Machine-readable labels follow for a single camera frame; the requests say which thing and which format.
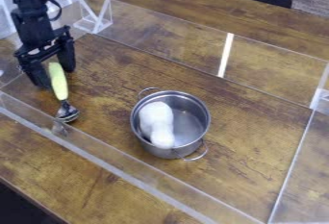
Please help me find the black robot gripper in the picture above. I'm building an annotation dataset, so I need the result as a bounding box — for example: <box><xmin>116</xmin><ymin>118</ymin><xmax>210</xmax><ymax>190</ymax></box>
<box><xmin>10</xmin><ymin>9</ymin><xmax>76</xmax><ymax>88</ymax></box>

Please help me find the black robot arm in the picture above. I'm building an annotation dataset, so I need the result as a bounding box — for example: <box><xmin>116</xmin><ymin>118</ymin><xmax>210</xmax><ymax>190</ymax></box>
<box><xmin>10</xmin><ymin>0</ymin><xmax>76</xmax><ymax>88</ymax></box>

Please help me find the clear acrylic triangle stand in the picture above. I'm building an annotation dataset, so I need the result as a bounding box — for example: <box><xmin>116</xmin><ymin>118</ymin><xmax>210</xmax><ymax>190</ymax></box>
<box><xmin>73</xmin><ymin>0</ymin><xmax>113</xmax><ymax>34</ymax></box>

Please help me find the white cloth in pot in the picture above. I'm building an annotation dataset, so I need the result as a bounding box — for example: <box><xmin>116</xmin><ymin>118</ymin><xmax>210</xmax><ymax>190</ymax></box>
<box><xmin>139</xmin><ymin>102</ymin><xmax>175</xmax><ymax>149</ymax></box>

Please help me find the stainless steel pot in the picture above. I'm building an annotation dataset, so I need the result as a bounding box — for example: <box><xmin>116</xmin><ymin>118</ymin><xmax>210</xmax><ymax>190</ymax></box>
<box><xmin>129</xmin><ymin>87</ymin><xmax>211</xmax><ymax>162</ymax></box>

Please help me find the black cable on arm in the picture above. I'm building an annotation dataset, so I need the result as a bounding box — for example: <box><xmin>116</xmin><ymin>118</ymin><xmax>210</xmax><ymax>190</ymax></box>
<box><xmin>45</xmin><ymin>0</ymin><xmax>63</xmax><ymax>22</ymax></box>

